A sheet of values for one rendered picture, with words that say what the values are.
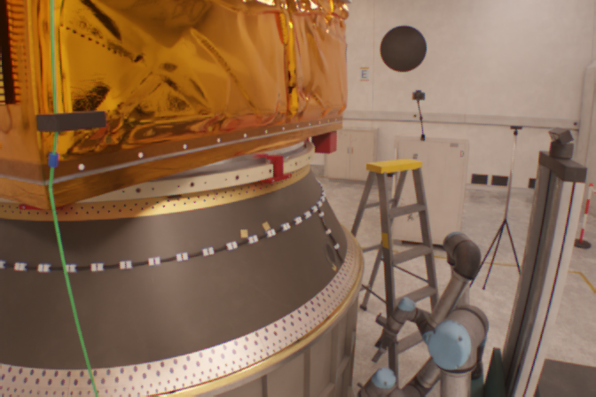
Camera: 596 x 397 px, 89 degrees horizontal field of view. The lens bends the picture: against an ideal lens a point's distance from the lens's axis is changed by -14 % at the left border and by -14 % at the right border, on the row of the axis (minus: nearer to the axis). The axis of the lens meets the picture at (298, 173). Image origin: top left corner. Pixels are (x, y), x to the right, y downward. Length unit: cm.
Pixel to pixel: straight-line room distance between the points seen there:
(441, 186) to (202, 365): 399
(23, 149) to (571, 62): 904
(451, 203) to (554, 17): 559
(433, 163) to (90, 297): 412
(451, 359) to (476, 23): 816
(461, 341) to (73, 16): 112
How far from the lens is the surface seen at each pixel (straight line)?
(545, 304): 126
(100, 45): 75
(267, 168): 122
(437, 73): 858
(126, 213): 111
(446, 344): 104
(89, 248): 113
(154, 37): 82
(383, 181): 232
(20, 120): 74
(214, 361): 112
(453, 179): 466
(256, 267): 118
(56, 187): 73
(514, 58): 879
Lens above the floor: 193
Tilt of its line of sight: 12 degrees down
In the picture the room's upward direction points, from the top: straight up
